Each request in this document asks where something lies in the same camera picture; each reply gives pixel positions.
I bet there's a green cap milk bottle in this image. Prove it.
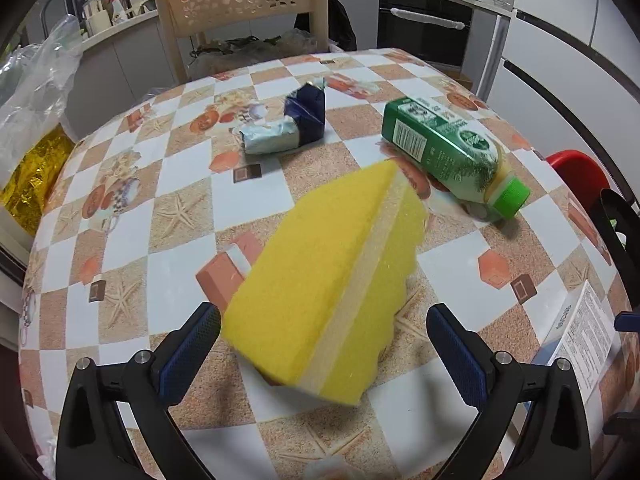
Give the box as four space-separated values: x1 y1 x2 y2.
382 96 530 219

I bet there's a yellow sponge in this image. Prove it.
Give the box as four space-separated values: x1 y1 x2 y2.
221 159 426 405

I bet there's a blue wrapper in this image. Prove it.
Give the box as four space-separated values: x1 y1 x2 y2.
240 77 326 155

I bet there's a white blue medicine box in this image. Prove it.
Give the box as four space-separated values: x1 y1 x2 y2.
532 281 614 403

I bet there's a black kitchen faucet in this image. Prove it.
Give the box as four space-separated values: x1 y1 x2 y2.
38 0 91 36

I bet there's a red plastic stool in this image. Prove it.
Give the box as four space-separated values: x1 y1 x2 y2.
546 150 611 219

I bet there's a white refrigerator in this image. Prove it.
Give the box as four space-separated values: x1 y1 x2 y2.
488 0 639 190

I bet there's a gold foil bag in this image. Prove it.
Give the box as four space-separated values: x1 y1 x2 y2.
1 124 75 236

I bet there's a checkered floral tablecloth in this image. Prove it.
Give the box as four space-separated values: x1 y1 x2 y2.
18 48 637 480

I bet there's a black built-in oven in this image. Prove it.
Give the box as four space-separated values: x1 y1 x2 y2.
378 0 473 67

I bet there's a black jacket on chair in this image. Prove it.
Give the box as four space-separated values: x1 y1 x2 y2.
294 0 357 54

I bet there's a clear plastic bag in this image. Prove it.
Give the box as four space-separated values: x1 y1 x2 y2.
1 15 82 184

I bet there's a beige plastic chair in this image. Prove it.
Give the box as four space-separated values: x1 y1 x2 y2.
155 0 330 84

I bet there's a white spray bottle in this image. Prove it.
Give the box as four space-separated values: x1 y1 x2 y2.
108 0 128 25

